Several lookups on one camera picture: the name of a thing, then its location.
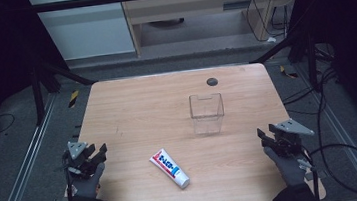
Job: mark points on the person's left hand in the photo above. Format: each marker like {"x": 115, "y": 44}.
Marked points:
{"x": 88, "y": 187}

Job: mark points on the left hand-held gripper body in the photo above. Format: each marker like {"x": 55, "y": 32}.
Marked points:
{"x": 77, "y": 151}

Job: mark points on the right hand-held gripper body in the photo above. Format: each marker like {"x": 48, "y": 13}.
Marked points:
{"x": 287, "y": 136}

